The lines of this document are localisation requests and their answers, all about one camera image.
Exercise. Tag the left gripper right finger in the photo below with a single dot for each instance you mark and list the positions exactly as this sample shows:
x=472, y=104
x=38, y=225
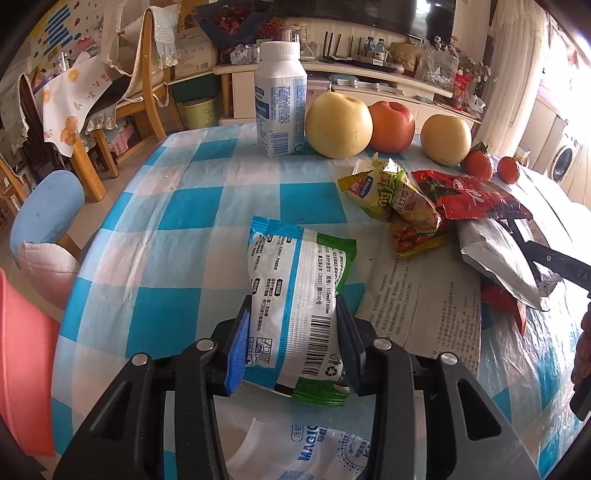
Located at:
x=468, y=437

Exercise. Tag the white washing machine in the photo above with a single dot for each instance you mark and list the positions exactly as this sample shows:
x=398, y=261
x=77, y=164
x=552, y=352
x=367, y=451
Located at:
x=564, y=155

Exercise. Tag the person's hand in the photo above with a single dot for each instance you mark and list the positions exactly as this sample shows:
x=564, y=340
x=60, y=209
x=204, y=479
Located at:
x=582, y=362

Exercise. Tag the black television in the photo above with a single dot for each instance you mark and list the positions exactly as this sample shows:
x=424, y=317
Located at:
x=419, y=19

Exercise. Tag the red apple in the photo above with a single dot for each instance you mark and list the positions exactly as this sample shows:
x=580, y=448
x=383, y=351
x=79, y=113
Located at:
x=393, y=127

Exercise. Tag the dining table with cloth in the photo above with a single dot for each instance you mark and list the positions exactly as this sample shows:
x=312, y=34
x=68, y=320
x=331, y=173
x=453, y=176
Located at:
x=63, y=105

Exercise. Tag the blue checkered tablecloth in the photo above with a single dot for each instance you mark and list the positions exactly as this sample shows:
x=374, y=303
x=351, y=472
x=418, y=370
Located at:
x=169, y=263

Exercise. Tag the yellow pear left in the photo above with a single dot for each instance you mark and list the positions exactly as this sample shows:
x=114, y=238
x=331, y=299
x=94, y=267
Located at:
x=338, y=126

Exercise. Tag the green white snack wrapper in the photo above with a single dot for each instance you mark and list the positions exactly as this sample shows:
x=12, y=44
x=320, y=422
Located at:
x=295, y=275

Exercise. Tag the green waste bin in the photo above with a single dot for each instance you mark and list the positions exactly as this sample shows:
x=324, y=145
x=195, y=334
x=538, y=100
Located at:
x=200, y=113

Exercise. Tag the wooden chair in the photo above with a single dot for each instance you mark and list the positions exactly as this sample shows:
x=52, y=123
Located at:
x=138, y=48

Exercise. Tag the yellow pear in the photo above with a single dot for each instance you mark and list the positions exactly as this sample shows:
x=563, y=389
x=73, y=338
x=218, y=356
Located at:
x=446, y=139
x=338, y=126

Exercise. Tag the silver foil snack bag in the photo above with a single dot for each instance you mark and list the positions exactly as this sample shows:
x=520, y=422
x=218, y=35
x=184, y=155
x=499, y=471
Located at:
x=488, y=247

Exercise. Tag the white crumpled plastic wrapper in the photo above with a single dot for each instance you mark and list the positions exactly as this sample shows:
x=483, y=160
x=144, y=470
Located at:
x=297, y=442

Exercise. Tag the white printed flat package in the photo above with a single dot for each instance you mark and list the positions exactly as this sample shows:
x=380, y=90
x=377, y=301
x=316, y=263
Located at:
x=429, y=303

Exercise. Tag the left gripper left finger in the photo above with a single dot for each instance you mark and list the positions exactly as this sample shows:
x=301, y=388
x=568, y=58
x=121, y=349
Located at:
x=122, y=436

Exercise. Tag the tangerine with leaf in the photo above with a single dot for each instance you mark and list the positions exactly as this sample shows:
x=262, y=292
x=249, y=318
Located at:
x=478, y=163

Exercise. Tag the dark flower bouquet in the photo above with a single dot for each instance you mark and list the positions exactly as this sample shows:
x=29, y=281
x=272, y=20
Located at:
x=230, y=23

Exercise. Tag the pink plastic trash bin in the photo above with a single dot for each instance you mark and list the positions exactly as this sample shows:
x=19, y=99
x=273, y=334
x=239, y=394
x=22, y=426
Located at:
x=28, y=343

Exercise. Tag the small tangerine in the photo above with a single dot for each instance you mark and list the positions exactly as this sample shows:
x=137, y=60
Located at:
x=508, y=170

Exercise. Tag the large red snack bag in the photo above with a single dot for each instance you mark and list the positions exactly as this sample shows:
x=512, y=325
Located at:
x=463, y=197

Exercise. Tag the white tv cabinet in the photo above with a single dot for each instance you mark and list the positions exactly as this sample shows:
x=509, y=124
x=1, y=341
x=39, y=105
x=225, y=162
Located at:
x=367, y=85

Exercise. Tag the yellow green snack bag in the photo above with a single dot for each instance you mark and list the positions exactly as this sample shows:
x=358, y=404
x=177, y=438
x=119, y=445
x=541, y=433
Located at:
x=384, y=191

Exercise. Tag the white milk bottle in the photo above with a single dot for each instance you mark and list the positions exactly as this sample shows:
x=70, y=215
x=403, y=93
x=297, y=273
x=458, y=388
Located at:
x=280, y=90

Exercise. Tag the blue round stool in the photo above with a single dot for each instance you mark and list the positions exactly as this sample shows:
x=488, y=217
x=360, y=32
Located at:
x=48, y=212

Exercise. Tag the yellow pear right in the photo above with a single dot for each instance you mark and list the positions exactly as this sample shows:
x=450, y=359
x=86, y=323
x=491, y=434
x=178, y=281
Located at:
x=446, y=139

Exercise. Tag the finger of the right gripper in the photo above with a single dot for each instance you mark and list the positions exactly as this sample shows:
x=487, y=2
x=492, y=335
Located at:
x=554, y=263

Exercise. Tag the pink cushion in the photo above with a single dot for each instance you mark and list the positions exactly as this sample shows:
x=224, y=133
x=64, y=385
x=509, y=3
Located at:
x=50, y=269

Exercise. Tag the white curtain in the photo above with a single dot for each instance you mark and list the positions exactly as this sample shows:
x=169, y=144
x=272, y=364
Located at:
x=520, y=31

